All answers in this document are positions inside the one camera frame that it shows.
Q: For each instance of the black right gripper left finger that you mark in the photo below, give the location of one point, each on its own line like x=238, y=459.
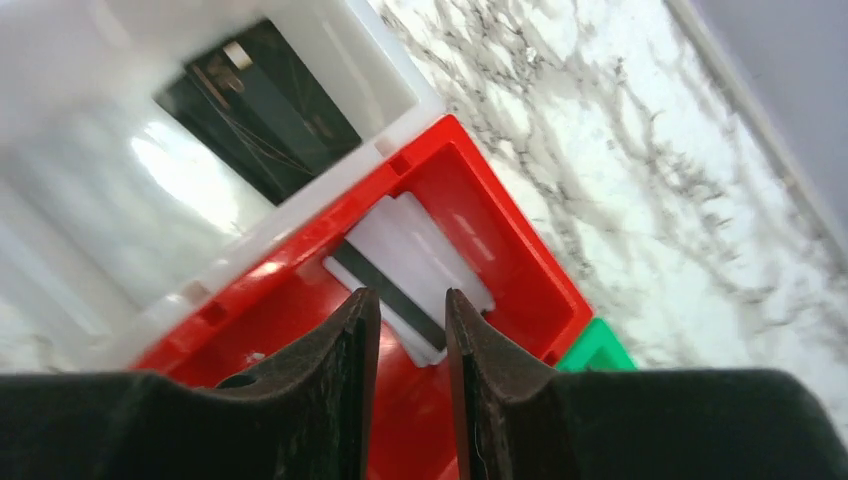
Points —
x=302, y=413

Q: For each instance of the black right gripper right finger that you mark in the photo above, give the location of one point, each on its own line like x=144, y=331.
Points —
x=518, y=418

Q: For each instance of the green plastic bin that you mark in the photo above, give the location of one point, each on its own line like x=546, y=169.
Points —
x=597, y=348

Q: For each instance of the white plastic bin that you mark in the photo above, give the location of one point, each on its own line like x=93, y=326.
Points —
x=116, y=222

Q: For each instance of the black card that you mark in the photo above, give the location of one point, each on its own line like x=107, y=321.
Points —
x=254, y=103

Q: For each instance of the white magnetic stripe card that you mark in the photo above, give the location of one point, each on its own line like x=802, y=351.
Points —
x=398, y=250

